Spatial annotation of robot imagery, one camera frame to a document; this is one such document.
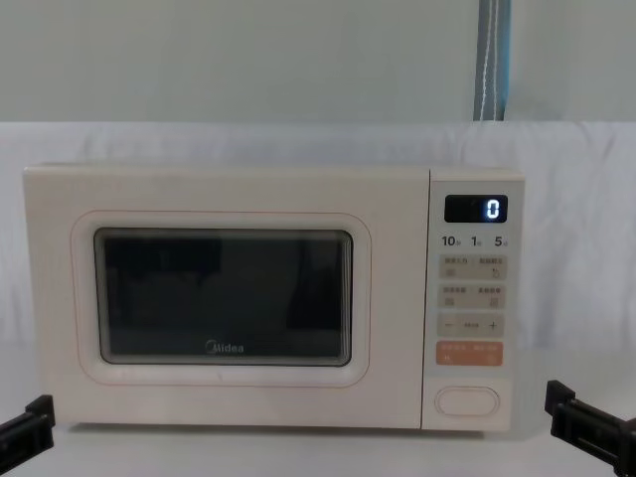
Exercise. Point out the cream microwave oven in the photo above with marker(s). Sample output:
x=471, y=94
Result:
x=238, y=199

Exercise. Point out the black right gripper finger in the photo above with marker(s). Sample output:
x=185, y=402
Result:
x=557, y=400
x=596, y=442

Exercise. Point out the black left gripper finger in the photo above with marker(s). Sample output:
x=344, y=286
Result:
x=30, y=437

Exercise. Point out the white table cloth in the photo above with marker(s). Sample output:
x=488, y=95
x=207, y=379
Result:
x=298, y=457

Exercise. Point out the grey striped post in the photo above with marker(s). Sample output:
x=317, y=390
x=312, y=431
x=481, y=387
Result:
x=492, y=59

